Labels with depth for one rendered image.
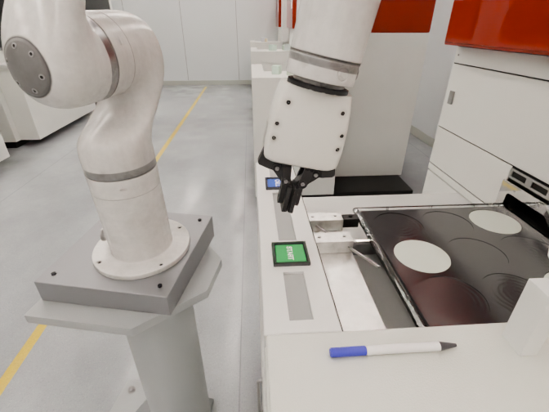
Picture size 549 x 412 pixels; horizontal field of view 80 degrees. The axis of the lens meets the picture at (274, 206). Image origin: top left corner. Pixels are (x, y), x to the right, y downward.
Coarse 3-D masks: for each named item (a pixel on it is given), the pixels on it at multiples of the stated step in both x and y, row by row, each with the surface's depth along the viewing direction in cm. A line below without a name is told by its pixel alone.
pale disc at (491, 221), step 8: (472, 216) 74; (480, 216) 74; (488, 216) 74; (496, 216) 74; (504, 216) 74; (480, 224) 71; (488, 224) 71; (496, 224) 71; (504, 224) 71; (512, 224) 71; (496, 232) 68; (504, 232) 68; (512, 232) 68
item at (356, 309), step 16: (320, 256) 64; (336, 256) 64; (352, 256) 64; (336, 272) 60; (352, 272) 60; (336, 288) 57; (352, 288) 57; (336, 304) 53; (352, 304) 53; (368, 304) 53; (352, 320) 50; (368, 320) 50
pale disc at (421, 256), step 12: (408, 240) 66; (396, 252) 62; (408, 252) 62; (420, 252) 62; (432, 252) 62; (444, 252) 62; (408, 264) 59; (420, 264) 59; (432, 264) 59; (444, 264) 59
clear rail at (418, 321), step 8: (360, 216) 73; (360, 224) 71; (368, 232) 68; (376, 240) 65; (376, 248) 63; (384, 264) 59; (392, 272) 57; (392, 280) 55; (400, 288) 53; (400, 296) 52; (408, 304) 50; (408, 312) 50; (416, 312) 49; (416, 320) 48
